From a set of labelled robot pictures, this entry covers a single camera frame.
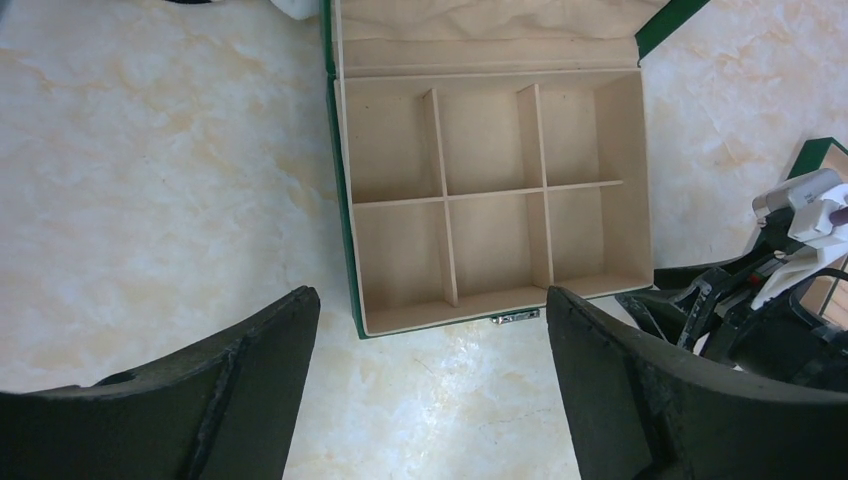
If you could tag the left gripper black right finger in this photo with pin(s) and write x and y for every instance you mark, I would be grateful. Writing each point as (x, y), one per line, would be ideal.
(640, 408)

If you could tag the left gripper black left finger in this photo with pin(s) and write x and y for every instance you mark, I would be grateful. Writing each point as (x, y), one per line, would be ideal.
(224, 407)

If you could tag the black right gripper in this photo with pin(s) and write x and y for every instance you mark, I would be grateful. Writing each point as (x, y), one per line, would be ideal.
(713, 304)

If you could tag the green compartment jewelry tray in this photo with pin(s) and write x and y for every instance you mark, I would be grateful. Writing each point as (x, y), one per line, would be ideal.
(825, 223)

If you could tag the green jewelry box with lid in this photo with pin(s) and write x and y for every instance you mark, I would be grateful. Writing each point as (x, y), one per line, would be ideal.
(487, 151)

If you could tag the grey-green zebra plush towel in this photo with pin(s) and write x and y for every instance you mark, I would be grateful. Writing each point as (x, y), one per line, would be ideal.
(298, 9)

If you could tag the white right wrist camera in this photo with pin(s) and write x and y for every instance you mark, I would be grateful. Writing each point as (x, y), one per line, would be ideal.
(794, 194)

